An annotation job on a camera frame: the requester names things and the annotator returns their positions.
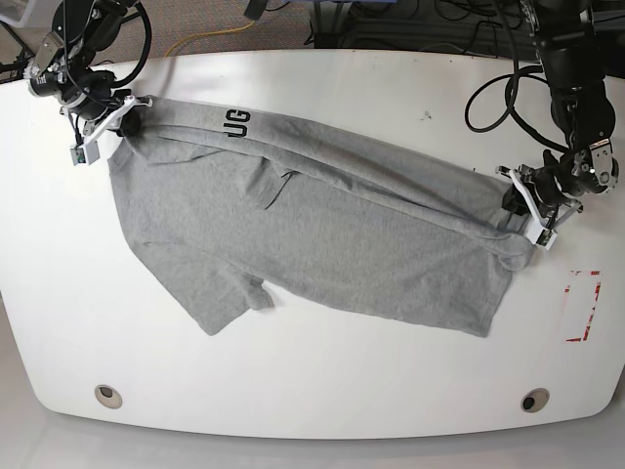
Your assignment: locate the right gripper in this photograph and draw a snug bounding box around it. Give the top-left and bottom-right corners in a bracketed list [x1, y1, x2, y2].
[24, 53, 142, 137]

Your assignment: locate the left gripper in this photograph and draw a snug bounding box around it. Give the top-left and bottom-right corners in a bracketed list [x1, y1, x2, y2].
[502, 139, 619, 215]

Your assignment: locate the grey T-shirt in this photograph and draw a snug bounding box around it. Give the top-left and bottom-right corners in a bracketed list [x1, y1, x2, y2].
[108, 99, 535, 337]

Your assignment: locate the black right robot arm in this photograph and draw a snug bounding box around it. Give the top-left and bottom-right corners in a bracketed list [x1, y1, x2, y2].
[24, 1, 152, 143]

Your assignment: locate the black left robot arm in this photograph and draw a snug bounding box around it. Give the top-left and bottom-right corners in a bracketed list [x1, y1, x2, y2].
[512, 1, 619, 218]

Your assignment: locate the red tape rectangle marking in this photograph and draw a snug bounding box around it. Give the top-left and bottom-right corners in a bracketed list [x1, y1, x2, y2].
[561, 270, 603, 343]

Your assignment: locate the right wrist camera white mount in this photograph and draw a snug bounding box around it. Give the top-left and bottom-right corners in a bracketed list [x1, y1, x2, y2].
[70, 95, 153, 166]

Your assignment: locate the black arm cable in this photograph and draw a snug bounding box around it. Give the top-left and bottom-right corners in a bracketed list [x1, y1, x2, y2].
[62, 0, 155, 94]
[463, 0, 572, 152]

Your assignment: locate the yellow cable on floor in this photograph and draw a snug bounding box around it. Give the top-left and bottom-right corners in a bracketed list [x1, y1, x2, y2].
[168, 18, 258, 56]

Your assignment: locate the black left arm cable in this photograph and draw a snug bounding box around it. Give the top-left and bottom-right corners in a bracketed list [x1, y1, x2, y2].
[463, 0, 572, 152]

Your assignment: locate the right table cable grommet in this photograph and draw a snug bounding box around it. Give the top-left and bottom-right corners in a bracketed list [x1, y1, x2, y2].
[521, 388, 550, 413]

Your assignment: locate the table cable grommet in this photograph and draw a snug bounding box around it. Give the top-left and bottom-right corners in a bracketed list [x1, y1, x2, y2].
[521, 388, 550, 413]
[94, 384, 123, 409]

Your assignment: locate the left table cable grommet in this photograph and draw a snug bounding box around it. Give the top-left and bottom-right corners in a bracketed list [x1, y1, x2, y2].
[94, 384, 123, 409]

